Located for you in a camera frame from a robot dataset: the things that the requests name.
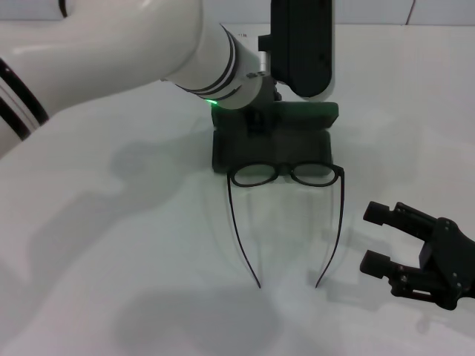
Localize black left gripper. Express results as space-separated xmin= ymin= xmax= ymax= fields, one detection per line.
xmin=244 ymin=79 xmax=284 ymax=136

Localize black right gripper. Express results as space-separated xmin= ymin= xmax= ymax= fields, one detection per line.
xmin=358 ymin=200 xmax=475 ymax=311

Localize green glasses case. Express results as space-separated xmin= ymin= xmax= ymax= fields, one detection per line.
xmin=211 ymin=99 xmax=340 ymax=176

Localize black glasses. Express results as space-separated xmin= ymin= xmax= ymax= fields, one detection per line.
xmin=226 ymin=162 xmax=347 ymax=289

